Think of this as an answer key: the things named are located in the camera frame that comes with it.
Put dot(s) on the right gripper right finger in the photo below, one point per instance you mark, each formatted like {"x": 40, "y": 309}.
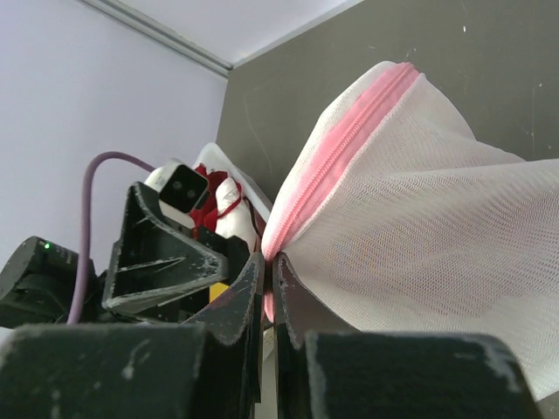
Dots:
{"x": 299, "y": 318}

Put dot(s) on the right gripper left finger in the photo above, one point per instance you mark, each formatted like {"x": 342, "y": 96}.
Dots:
{"x": 227, "y": 365}

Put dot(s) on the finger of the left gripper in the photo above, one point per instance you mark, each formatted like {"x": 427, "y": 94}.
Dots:
{"x": 153, "y": 262}

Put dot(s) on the white pink mesh laundry bag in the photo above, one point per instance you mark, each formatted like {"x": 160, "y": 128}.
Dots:
{"x": 398, "y": 219}

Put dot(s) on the white plastic laundry basket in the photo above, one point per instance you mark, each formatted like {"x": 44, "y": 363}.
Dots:
{"x": 214, "y": 159}

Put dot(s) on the red garment in basket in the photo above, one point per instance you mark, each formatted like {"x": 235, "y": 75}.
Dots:
{"x": 206, "y": 216}

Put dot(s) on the white red-trimmed garment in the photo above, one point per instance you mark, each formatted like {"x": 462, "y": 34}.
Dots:
{"x": 237, "y": 216}

